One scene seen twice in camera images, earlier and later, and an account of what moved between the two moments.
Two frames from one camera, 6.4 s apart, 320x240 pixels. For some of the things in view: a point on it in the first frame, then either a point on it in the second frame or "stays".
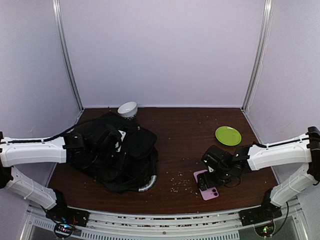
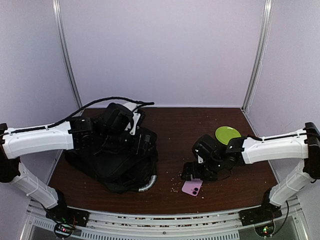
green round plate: [228, 136] stays
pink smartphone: [209, 193] → [192, 187]
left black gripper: [118, 165] → [144, 151]
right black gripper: [201, 182] → [187, 170]
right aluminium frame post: [260, 50] stays
